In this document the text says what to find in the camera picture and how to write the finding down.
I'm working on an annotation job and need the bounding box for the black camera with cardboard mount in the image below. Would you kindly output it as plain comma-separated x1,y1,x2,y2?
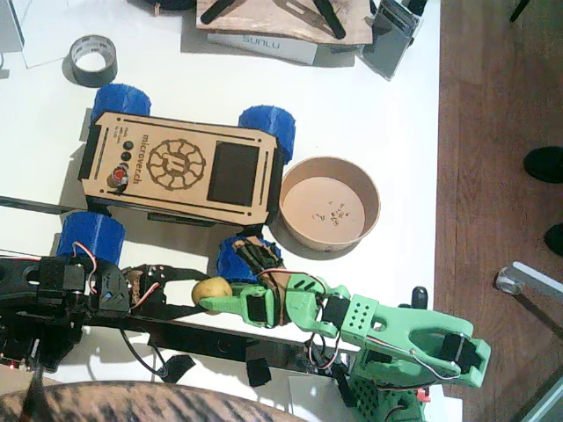
232,236,287,279

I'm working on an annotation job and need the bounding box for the black cable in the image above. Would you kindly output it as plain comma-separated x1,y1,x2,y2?
119,327,168,382

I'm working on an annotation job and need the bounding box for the black thin strip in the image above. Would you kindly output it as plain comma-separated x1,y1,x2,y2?
0,195,69,216

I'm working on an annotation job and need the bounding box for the brown paper bowl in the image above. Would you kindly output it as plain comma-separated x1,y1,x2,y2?
277,156,381,254

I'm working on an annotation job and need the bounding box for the black flat bar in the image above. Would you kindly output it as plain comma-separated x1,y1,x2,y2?
81,314,353,377

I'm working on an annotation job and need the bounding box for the black flat stick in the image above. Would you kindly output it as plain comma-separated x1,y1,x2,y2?
314,0,347,40
200,0,241,24

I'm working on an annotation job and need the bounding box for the small yellow potato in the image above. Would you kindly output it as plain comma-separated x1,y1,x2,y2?
191,275,234,316

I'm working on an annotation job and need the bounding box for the black tape piece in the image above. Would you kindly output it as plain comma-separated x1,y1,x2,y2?
157,353,197,383
245,356,273,389

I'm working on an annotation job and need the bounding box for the black furniture leg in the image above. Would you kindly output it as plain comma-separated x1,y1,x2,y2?
508,0,531,23

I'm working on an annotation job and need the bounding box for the black round object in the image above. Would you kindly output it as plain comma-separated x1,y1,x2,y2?
126,0,199,13

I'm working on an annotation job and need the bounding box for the grey metal furniture edge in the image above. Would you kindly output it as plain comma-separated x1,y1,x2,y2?
514,373,563,422

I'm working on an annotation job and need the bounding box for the white SUNLU box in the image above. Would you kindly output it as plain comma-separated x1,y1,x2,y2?
205,30,358,68

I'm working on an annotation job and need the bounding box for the silver metal furniture leg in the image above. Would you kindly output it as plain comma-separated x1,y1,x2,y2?
494,260,563,335

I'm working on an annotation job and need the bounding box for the plywood sheet with cutouts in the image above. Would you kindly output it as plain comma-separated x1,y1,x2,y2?
195,0,375,47

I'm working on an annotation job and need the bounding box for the brown striped fur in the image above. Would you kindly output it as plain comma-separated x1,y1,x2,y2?
0,380,309,422

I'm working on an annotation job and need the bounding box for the grey duct tape roll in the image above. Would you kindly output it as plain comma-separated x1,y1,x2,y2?
69,33,119,88

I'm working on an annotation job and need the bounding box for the white paper sheet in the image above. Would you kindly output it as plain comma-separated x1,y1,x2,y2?
283,375,348,417
17,0,111,70

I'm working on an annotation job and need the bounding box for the wooden microrover chassis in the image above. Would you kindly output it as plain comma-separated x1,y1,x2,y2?
77,110,285,229

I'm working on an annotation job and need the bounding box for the grey electronic device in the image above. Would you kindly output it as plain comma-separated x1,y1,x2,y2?
360,0,424,83

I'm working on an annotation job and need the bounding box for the black shoe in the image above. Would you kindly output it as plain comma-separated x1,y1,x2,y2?
543,222,563,258
523,146,563,185

